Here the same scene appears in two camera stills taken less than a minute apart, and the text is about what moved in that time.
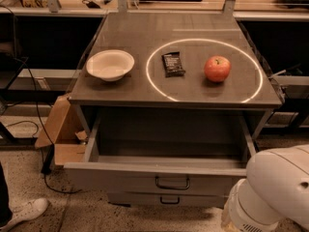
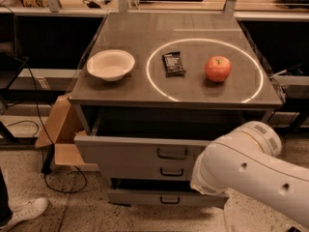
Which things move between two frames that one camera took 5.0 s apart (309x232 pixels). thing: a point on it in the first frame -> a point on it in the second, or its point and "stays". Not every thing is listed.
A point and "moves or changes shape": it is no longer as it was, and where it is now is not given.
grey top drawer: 164,151 moves or changes shape
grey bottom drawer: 167,200 stays
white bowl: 111,65 stays
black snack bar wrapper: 173,65 stays
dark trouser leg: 5,210 stays
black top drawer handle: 186,188 -> 172,157
